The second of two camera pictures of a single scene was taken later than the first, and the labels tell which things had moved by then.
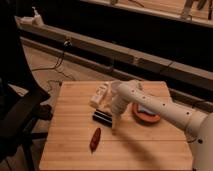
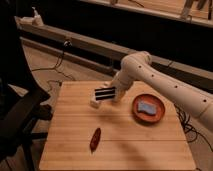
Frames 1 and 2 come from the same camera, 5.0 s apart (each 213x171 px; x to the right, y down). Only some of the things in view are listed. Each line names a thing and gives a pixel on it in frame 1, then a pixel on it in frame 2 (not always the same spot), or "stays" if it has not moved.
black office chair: x=22 y=100 stays
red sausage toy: x=95 y=139 stays
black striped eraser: x=103 y=118 → x=105 y=93
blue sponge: x=141 y=108 stays
